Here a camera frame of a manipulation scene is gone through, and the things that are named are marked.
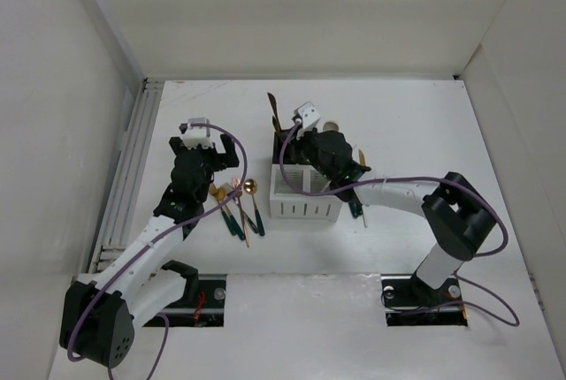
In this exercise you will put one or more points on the gold fork green handle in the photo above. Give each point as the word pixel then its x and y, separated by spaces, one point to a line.
pixel 214 193

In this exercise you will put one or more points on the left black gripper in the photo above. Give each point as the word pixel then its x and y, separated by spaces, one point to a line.
pixel 227 162

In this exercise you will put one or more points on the gold spoon green handle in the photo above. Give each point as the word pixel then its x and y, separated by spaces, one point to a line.
pixel 356 209
pixel 239 231
pixel 250 186

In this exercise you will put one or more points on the beige ceramic spoon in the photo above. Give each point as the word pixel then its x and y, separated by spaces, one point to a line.
pixel 331 126

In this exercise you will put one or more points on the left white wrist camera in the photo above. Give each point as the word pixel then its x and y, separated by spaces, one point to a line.
pixel 196 133

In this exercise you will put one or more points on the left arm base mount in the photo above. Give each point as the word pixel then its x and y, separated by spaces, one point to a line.
pixel 205 310

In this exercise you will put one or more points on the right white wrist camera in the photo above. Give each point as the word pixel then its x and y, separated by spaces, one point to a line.
pixel 306 118

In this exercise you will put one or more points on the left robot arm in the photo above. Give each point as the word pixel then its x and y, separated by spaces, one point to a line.
pixel 102 315

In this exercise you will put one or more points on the black utensil container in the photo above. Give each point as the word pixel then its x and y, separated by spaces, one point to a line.
pixel 292 155

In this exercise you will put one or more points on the white utensil container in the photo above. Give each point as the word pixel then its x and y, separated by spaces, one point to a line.
pixel 286 203

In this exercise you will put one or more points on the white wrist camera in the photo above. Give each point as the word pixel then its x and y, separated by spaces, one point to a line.
pixel 196 133
pixel 306 118

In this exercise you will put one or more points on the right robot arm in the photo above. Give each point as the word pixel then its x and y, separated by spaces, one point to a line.
pixel 458 216

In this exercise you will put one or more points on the aluminium rail frame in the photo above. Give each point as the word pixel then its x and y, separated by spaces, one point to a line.
pixel 113 231

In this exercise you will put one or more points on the silver fork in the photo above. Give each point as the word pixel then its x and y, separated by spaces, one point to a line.
pixel 246 217

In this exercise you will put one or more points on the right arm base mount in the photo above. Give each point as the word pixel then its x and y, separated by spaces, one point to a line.
pixel 409 302

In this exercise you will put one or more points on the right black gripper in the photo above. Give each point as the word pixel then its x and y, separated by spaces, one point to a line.
pixel 314 132

